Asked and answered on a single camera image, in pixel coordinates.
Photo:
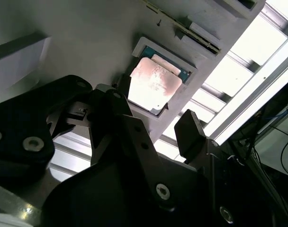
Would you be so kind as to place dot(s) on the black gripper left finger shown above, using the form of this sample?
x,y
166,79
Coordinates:
x,y
16,123

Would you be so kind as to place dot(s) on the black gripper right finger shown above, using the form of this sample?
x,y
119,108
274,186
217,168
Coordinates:
x,y
189,134

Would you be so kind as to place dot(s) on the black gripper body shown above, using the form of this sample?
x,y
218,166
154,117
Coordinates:
x,y
106,201

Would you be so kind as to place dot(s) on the silver CPU chip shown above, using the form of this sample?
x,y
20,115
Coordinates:
x,y
155,82

